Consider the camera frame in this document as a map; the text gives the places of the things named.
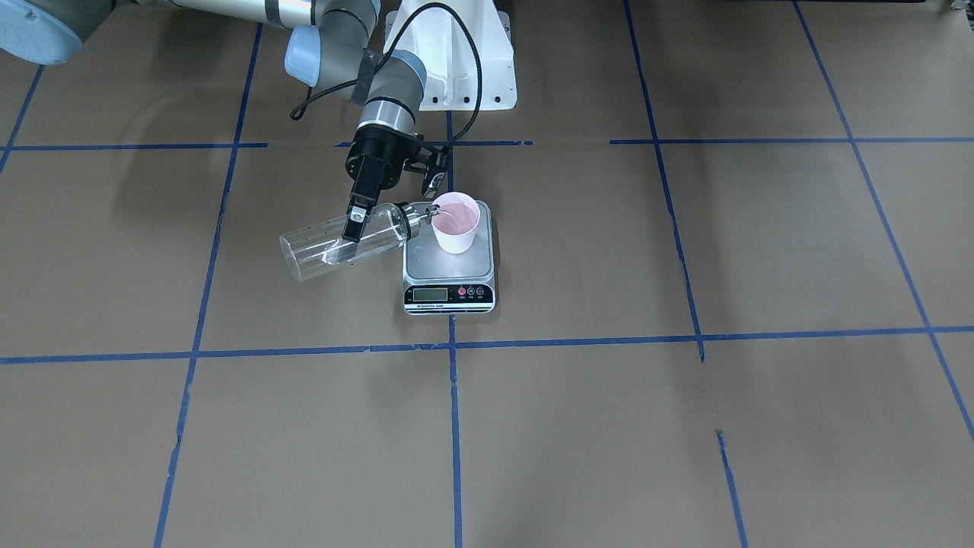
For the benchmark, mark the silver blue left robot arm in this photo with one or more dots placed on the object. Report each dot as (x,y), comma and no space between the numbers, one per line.
(328,51)

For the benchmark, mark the silver digital kitchen scale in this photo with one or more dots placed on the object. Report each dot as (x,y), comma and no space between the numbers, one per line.
(438,282)

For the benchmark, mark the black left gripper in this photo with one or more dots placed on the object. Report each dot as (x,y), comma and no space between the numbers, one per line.
(373,160)

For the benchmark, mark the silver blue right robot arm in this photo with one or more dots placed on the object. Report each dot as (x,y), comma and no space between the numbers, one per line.
(50,32)

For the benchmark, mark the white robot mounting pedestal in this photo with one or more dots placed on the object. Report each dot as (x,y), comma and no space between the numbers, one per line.
(452,81)

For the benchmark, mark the pink plastic cup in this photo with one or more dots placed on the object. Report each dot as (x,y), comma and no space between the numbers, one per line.
(456,220)

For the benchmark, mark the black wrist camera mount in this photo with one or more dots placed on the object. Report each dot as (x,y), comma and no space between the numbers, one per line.
(432,162)

